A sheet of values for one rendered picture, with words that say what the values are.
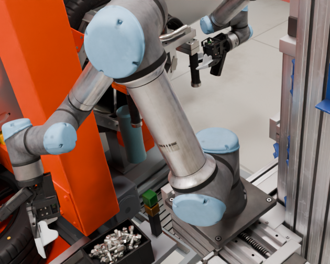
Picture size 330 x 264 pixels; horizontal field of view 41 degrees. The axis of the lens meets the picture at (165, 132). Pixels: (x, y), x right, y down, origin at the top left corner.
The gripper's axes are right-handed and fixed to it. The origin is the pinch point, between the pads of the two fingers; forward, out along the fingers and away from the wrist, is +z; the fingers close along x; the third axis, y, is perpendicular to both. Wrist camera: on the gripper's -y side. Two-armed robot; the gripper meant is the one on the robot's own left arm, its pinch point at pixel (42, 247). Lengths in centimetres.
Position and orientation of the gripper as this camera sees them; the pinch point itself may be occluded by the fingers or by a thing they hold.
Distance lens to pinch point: 129.4
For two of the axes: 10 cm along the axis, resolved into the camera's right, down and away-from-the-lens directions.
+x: -2.5, -1.8, 9.5
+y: 9.5, -2.5, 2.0
